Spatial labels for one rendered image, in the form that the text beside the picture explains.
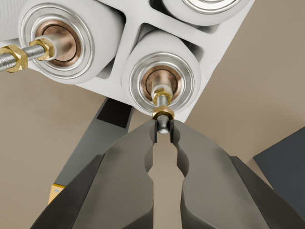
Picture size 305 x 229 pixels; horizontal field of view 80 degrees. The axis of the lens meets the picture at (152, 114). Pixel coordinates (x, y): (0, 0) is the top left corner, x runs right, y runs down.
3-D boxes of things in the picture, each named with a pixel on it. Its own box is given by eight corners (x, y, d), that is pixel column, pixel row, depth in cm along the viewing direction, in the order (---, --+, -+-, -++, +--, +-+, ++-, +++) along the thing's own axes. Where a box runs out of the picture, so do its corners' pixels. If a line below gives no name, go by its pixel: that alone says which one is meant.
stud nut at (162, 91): (149, 97, 19) (148, 100, 18) (159, 84, 18) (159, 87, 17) (164, 107, 19) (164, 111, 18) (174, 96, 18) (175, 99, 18)
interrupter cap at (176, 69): (115, 78, 21) (115, 80, 21) (169, 35, 19) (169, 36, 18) (155, 122, 24) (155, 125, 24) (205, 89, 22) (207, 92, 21)
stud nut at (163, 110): (147, 115, 15) (146, 120, 15) (159, 101, 15) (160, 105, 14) (164, 127, 16) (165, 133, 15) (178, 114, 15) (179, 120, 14)
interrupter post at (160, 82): (147, 82, 22) (145, 93, 19) (163, 70, 21) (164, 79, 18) (159, 97, 22) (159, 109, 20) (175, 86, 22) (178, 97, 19)
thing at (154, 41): (126, 49, 37) (103, 77, 21) (164, 16, 34) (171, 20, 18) (155, 86, 40) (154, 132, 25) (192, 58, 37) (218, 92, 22)
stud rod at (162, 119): (154, 91, 20) (153, 130, 13) (160, 84, 20) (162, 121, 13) (162, 96, 20) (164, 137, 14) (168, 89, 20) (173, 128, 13)
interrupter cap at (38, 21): (110, 42, 20) (108, 44, 19) (71, 90, 22) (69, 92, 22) (46, -18, 17) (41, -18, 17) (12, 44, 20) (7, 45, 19)
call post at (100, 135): (137, 97, 49) (112, 199, 22) (129, 117, 53) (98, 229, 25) (111, 87, 48) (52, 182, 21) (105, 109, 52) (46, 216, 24)
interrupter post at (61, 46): (76, 43, 20) (62, 48, 17) (64, 59, 21) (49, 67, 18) (56, 26, 19) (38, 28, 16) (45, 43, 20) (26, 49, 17)
